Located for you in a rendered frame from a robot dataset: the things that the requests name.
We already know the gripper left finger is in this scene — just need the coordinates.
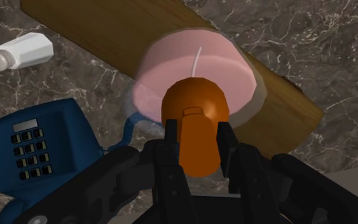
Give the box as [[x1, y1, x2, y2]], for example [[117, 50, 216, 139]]
[[13, 118, 200, 224]]

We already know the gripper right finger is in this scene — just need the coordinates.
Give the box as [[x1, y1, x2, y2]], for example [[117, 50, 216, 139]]
[[216, 121, 358, 224]]

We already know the orange flashlight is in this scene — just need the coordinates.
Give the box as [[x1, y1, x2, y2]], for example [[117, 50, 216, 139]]
[[161, 77, 230, 178]]

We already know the pink candle in glass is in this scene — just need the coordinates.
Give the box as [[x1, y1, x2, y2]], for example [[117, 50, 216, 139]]
[[132, 27, 268, 129]]

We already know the blue telephone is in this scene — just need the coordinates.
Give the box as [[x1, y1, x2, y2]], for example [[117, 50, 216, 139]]
[[0, 97, 164, 224]]

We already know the wooden board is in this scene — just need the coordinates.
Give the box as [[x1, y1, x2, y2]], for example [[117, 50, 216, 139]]
[[19, 0, 324, 160]]

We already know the white salt shaker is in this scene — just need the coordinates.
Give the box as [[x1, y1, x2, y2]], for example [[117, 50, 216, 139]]
[[0, 32, 55, 72]]

